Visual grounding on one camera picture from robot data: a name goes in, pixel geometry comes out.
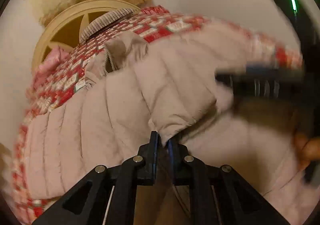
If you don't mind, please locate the beige quilted down jacket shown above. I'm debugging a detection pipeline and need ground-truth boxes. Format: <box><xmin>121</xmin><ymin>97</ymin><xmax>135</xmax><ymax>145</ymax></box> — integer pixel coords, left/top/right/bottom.
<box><xmin>24</xmin><ymin>20</ymin><xmax>319</xmax><ymax>224</ymax></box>

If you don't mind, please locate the person's right hand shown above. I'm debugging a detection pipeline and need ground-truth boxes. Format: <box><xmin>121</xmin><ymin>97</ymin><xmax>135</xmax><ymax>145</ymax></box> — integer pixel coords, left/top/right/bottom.
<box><xmin>293</xmin><ymin>133</ymin><xmax>320</xmax><ymax>170</ymax></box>

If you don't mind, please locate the red patchwork bear bedspread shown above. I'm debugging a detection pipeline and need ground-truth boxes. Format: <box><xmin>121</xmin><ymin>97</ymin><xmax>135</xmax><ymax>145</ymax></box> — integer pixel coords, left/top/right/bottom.
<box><xmin>12</xmin><ymin>10</ymin><xmax>290</xmax><ymax>224</ymax></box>

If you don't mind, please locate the pink folded blanket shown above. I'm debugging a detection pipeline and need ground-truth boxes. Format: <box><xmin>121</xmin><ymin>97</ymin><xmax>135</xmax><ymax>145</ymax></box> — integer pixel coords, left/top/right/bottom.
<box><xmin>35</xmin><ymin>46</ymin><xmax>69</xmax><ymax>75</ymax></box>

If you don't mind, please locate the cream wooden headboard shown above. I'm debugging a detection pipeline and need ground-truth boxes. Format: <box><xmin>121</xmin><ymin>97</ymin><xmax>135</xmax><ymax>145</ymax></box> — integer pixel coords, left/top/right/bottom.
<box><xmin>31</xmin><ymin>0</ymin><xmax>140</xmax><ymax>72</ymax></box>

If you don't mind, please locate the striped pillow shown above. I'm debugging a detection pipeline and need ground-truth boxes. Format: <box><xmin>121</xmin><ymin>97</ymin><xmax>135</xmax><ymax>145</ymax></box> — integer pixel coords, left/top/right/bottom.
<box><xmin>79</xmin><ymin>8</ymin><xmax>138</xmax><ymax>44</ymax></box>

